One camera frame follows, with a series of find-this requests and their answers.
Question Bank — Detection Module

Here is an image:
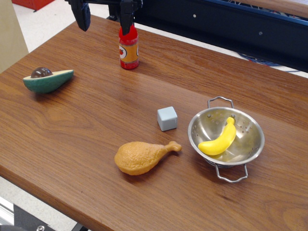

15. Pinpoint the toy avocado half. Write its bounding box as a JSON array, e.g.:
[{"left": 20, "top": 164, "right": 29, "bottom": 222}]
[{"left": 23, "top": 67, "right": 74, "bottom": 93}]

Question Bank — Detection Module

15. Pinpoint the metal colander with handles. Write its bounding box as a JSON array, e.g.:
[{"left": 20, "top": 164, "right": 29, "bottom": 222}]
[{"left": 188, "top": 96, "right": 265, "bottom": 183}]

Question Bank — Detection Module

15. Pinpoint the yellow toy banana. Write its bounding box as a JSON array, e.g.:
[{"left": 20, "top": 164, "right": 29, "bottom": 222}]
[{"left": 198, "top": 117, "right": 236, "bottom": 156}]

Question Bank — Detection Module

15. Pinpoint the red box on floor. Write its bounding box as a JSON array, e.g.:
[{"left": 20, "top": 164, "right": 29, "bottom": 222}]
[{"left": 12, "top": 0, "right": 54, "bottom": 11}]

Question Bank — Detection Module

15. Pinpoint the orange toy chicken drumstick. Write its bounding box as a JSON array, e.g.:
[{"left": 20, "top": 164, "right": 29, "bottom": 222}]
[{"left": 114, "top": 141, "right": 182, "bottom": 176}]

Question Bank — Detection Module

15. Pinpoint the grey toy cube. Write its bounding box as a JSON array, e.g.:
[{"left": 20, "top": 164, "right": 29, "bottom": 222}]
[{"left": 157, "top": 106, "right": 178, "bottom": 131}]

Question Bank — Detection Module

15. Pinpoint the black metal bracket with screw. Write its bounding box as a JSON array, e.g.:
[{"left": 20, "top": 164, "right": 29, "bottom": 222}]
[{"left": 13, "top": 205, "right": 55, "bottom": 231}]

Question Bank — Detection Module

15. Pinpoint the red toy ketchup bottle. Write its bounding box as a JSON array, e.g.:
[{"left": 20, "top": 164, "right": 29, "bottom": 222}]
[{"left": 119, "top": 25, "right": 139, "bottom": 70}]

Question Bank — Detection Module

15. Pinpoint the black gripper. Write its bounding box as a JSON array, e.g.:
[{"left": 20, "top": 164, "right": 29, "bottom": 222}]
[{"left": 65, "top": 0, "right": 142, "bottom": 36}]

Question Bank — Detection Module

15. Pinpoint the beige cabinet side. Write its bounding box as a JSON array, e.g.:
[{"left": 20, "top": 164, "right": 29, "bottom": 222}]
[{"left": 0, "top": 0, "right": 28, "bottom": 72}]

